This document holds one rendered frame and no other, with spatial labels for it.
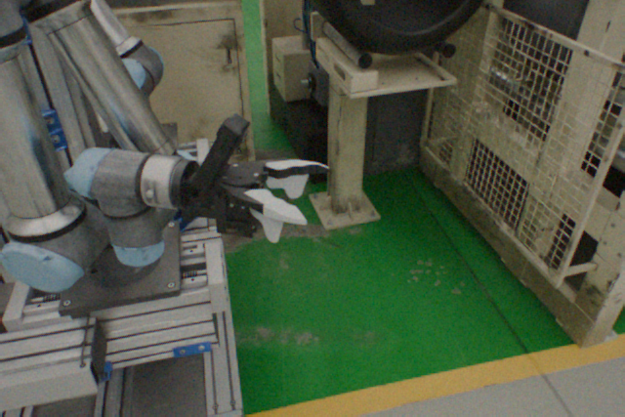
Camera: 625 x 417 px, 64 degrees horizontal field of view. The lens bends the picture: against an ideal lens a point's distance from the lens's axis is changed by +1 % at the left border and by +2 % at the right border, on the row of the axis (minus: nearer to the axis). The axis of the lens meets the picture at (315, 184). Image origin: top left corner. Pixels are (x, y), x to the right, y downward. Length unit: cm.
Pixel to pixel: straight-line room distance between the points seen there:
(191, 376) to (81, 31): 101
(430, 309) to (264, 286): 64
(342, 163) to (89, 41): 147
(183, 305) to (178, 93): 126
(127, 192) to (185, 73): 149
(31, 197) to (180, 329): 49
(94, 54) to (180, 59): 135
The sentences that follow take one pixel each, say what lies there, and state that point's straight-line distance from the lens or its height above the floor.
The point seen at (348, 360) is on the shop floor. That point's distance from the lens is 177.
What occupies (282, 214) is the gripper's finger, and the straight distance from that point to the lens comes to 60.
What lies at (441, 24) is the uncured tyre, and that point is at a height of 99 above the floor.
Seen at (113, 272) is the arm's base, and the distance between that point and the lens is 105.
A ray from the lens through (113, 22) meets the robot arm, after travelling 152.
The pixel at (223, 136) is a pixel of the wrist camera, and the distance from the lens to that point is 64.
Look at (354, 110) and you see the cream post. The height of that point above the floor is 54.
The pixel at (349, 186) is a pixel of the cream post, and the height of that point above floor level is 17.
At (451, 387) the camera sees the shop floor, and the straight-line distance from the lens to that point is 177.
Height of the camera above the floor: 144
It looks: 35 degrees down
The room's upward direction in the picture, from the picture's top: straight up
